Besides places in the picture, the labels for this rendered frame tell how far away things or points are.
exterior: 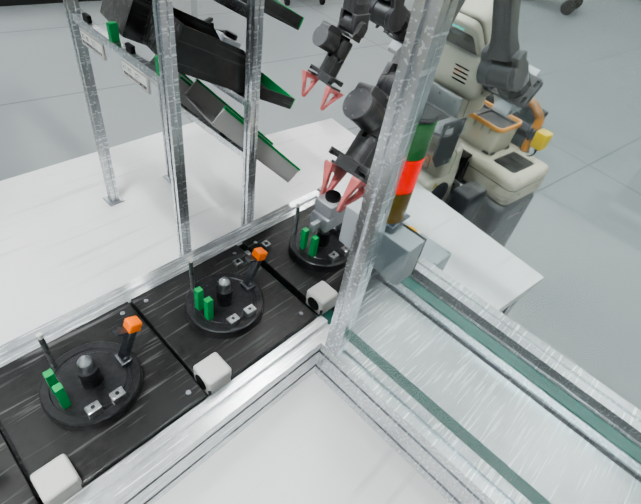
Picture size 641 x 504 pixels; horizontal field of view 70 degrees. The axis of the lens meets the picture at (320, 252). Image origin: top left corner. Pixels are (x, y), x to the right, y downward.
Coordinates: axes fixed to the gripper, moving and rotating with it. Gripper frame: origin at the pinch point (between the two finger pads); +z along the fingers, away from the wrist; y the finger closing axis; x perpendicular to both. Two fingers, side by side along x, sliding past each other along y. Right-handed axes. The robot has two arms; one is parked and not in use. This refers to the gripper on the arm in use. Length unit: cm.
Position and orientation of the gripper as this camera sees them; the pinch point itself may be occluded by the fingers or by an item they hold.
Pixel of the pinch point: (331, 202)
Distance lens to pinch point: 90.3
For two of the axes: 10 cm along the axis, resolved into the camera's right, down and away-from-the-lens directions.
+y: 7.1, 5.5, -4.4
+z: -5.4, 8.3, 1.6
